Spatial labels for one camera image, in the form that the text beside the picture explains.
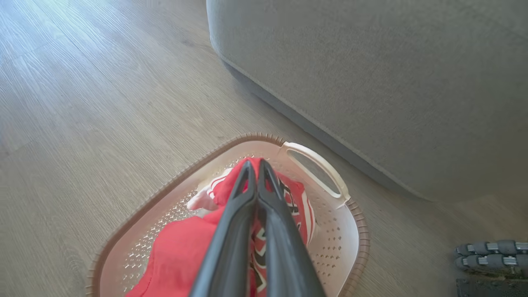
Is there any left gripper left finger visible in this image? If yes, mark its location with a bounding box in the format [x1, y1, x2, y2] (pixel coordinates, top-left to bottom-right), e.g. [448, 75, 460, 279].
[190, 160, 259, 297]

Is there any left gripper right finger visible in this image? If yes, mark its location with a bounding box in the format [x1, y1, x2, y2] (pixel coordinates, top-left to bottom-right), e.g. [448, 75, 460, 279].
[258, 159, 327, 297]

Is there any red basketball jersey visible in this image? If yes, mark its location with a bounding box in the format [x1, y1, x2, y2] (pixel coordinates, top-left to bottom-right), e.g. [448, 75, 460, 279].
[125, 156, 317, 297]

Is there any grey fabric sofa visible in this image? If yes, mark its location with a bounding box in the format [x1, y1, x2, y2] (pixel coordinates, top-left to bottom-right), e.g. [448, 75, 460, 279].
[206, 0, 528, 203]

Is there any white laundry basket brown rim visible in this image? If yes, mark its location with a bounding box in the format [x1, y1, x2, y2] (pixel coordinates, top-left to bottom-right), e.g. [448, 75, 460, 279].
[86, 132, 370, 297]

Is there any grey robot omni wheel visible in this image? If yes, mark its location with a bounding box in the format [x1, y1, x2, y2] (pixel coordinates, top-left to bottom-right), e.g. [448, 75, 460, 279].
[453, 240, 528, 273]

